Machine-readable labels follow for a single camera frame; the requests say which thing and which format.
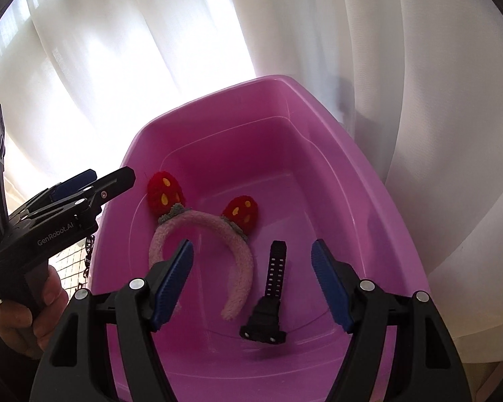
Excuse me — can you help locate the left hand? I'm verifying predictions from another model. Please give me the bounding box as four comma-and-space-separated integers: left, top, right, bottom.
0, 265, 69, 359

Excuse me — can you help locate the black chain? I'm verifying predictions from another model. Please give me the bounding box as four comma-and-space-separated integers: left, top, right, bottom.
77, 233, 97, 290

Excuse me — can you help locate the white curtain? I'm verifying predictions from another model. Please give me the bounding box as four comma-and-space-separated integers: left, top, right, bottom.
0, 0, 503, 363

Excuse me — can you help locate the pink plastic bin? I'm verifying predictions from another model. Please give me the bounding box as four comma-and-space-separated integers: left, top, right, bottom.
89, 76, 428, 401

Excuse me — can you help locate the black studded wristband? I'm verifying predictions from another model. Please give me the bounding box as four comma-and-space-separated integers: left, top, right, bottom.
239, 241, 287, 345

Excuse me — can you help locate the pink strawberry plush headband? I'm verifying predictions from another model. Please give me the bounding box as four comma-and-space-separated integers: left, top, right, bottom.
146, 171, 260, 321

